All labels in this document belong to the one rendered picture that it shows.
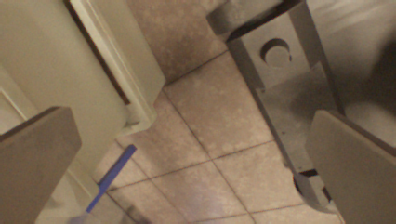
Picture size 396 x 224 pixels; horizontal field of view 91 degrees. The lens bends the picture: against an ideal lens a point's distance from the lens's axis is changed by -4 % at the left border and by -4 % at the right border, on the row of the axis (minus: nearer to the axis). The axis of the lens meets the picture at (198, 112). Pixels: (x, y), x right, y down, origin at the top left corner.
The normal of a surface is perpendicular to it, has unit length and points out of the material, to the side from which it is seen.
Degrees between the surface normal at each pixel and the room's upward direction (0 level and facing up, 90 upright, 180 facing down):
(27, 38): 96
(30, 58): 96
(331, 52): 0
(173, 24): 0
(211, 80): 0
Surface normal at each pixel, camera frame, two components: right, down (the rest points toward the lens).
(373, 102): -0.23, 0.49
